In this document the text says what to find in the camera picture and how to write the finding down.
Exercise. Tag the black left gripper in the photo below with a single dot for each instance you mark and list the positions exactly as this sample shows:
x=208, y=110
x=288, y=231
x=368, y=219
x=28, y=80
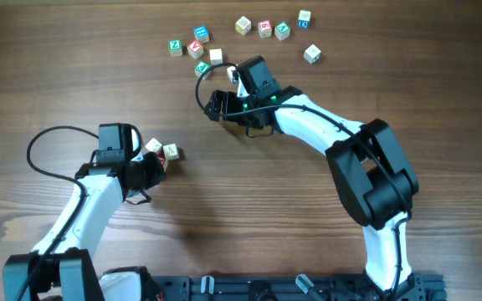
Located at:
x=153, y=168

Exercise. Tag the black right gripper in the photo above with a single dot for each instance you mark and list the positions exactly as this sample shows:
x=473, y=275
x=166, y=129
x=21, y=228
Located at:
x=217, y=105

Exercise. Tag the red M letter block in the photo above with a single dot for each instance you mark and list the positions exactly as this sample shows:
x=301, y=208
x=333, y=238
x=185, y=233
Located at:
x=164, y=161

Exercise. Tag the animal picture red block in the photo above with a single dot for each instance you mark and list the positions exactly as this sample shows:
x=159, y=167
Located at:
x=154, y=145

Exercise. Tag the white block blue side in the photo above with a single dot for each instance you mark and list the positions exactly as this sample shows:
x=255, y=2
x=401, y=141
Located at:
x=232, y=74

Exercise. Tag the letter A wooden block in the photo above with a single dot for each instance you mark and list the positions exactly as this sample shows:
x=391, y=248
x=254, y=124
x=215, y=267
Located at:
x=171, y=152

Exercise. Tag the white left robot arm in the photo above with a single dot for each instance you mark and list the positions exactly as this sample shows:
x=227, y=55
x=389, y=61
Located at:
x=64, y=256

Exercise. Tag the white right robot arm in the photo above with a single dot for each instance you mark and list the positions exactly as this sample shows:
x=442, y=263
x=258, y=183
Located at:
x=373, y=178

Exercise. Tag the green E letter block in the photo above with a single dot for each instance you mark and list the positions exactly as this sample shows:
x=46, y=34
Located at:
x=202, y=69

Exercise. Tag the plain top wooden block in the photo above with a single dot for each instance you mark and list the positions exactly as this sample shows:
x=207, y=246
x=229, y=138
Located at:
x=216, y=56

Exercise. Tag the red V letter block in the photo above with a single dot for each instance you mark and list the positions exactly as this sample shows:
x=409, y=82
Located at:
x=195, y=49

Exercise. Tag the blue top wooden block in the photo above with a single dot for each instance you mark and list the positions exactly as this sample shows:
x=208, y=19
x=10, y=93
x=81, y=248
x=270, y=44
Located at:
x=201, y=34

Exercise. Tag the yellow sided wooden block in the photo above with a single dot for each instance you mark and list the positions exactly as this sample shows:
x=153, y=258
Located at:
x=243, y=25

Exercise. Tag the green Z letter block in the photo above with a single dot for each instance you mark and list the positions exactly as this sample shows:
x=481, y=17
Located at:
x=175, y=47

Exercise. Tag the red 6 number block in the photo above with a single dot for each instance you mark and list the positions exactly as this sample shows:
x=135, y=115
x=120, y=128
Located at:
x=265, y=29

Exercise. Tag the green N letter block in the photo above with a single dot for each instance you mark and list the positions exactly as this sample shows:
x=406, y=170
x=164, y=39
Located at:
x=282, y=31

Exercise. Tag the white block green side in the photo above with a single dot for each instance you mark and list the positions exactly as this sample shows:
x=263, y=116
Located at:
x=312, y=54

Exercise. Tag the blue sided far block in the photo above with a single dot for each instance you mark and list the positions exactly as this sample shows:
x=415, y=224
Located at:
x=304, y=19

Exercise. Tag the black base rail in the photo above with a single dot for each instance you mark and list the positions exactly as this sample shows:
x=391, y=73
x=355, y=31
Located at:
x=347, y=287

